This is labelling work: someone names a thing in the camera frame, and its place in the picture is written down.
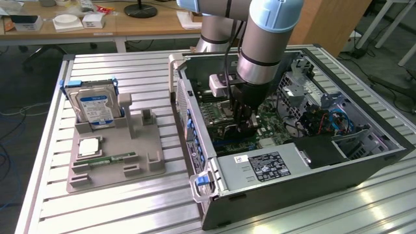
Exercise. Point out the black office chair base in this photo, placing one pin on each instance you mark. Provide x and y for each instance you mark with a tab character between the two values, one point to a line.
39	54

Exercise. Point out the green motherboard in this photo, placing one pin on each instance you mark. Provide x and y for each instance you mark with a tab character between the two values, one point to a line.
271	117

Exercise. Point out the green RAM stick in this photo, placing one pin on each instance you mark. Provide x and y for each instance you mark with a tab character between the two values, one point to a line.
107	158

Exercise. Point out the white square block round top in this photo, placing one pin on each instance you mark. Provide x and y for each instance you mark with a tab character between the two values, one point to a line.
67	23

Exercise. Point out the grey power supply unit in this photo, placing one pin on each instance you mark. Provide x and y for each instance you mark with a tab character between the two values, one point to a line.
234	175

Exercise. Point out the white table frame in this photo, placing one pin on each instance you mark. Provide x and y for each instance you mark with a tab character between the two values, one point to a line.
390	14

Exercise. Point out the white box dark lid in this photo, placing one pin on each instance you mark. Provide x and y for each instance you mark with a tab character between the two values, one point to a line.
27	23

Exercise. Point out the black round lamp base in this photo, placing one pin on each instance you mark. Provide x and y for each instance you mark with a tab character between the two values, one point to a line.
140	11

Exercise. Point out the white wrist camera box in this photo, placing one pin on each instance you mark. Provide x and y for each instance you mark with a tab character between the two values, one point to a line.
218	85

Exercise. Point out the black air duct shroud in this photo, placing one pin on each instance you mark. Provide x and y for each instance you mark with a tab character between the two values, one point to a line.
322	151

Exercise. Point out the small silver heat sink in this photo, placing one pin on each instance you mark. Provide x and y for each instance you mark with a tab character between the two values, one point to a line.
267	142

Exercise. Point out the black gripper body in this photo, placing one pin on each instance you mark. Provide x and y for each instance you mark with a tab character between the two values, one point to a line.
254	95

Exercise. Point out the CPU socket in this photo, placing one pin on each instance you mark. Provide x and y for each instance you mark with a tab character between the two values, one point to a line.
224	107

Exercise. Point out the blue disk caddy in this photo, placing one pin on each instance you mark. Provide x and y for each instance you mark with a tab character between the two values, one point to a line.
72	83

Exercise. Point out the silver CPU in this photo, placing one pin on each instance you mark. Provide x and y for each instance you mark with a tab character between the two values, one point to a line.
88	147

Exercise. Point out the blue case latch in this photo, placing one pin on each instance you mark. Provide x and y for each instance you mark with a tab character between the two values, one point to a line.
202	181

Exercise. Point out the metal disk bay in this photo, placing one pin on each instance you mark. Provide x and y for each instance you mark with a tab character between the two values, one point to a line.
360	143

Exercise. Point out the red packet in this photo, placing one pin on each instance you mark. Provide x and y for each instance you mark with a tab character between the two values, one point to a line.
104	10

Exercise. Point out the grey cup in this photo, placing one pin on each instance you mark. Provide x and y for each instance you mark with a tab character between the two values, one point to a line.
47	3

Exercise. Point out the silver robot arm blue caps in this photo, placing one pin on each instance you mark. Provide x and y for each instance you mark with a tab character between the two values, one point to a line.
263	48

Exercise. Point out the hard disk blue label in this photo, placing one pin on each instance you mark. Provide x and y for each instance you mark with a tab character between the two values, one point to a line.
92	107

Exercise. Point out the white paper stack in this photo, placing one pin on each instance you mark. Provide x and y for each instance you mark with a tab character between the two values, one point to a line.
188	20

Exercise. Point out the black graphics card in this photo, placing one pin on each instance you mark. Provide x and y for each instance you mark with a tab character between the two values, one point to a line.
239	135

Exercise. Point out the wooden desk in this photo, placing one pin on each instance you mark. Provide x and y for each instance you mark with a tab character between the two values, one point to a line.
59	34

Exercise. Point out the white bowl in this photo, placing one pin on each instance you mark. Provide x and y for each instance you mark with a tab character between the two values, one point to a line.
63	2

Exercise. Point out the black open PC case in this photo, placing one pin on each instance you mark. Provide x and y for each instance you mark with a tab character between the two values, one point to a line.
260	207

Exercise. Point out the grey parts rack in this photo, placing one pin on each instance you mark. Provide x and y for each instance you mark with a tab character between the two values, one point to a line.
114	175

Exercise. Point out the wooden cabinet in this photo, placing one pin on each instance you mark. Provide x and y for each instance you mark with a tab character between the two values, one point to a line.
328	24

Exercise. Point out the small white labelled box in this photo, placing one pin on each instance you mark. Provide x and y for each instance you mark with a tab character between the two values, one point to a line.
94	21

